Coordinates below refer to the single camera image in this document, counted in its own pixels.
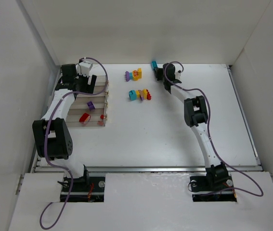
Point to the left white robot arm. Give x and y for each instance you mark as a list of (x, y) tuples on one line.
[(51, 129)]

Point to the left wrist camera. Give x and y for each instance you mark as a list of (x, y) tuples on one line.
[(84, 68)]

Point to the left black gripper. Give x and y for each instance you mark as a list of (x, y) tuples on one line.
[(87, 84)]

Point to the aluminium rail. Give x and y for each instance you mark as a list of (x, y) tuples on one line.
[(147, 169)]

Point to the red round lego block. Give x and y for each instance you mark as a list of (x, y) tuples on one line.
[(85, 118)]

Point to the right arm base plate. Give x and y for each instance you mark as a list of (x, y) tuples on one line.
[(203, 191)]

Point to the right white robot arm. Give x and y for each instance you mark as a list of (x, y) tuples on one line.
[(197, 117)]

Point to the purple square lego block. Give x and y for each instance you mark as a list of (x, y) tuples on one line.
[(90, 105)]

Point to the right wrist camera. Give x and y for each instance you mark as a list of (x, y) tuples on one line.
[(178, 75)]

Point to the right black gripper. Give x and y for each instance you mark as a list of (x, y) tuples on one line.
[(159, 72)]

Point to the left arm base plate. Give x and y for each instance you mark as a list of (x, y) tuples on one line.
[(84, 190)]

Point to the teal lego block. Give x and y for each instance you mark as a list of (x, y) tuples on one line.
[(133, 95), (154, 65)]

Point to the yellow flower lego block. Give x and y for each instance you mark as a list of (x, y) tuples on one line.
[(136, 74)]

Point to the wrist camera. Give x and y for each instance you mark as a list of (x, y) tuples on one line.
[(178, 75), (84, 68)]

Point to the clear compartment organizer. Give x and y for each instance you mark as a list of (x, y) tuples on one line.
[(100, 101)]

